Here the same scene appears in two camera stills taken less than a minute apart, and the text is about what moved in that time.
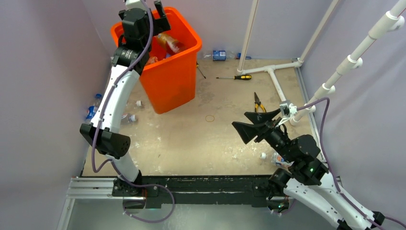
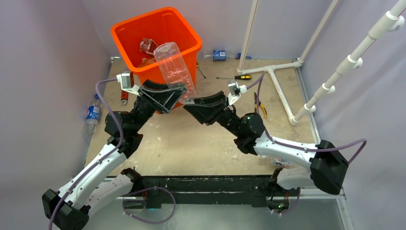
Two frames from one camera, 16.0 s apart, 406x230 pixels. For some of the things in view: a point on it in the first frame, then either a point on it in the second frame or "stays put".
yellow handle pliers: x=257 y=102 stays put
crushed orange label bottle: x=152 y=60 stays put
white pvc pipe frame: x=392 y=20 stays put
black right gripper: x=247 y=131 to x=216 y=107
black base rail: x=157 y=189 stays put
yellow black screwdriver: x=240 y=77 stays put
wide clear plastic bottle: x=132 y=104 to x=169 y=55
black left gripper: x=160 y=25 to x=162 y=100
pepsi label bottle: x=92 y=110 stays put
